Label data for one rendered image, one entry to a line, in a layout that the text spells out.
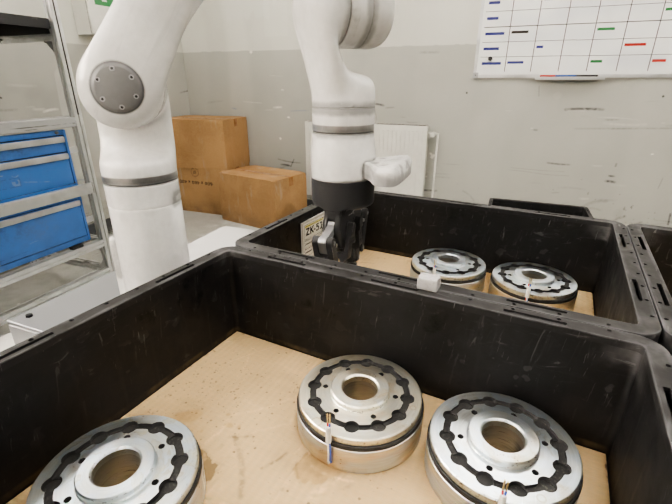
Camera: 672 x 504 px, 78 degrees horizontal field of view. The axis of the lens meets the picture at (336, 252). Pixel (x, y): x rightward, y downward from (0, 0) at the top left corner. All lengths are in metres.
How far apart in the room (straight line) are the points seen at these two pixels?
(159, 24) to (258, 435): 0.43
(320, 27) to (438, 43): 2.94
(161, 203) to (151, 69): 0.16
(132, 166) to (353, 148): 0.27
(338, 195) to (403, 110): 2.96
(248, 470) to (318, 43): 0.38
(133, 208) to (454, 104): 2.94
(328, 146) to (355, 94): 0.06
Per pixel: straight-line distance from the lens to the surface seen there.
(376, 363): 0.39
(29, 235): 2.36
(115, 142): 0.63
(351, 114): 0.46
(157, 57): 0.55
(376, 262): 0.67
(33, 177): 2.35
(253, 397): 0.41
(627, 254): 0.53
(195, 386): 0.44
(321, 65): 0.46
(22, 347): 0.36
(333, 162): 0.46
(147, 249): 0.60
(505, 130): 3.33
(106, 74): 0.55
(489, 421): 0.35
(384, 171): 0.44
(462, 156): 3.37
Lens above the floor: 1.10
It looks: 22 degrees down
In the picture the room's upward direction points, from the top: straight up
